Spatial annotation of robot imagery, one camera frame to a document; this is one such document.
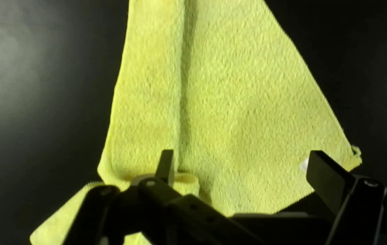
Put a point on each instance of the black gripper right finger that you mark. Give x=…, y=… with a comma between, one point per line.
x=366, y=213

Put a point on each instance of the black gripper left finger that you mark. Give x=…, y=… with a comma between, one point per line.
x=167, y=213

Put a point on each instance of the yellow microfiber cloth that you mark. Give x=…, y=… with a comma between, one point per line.
x=230, y=91

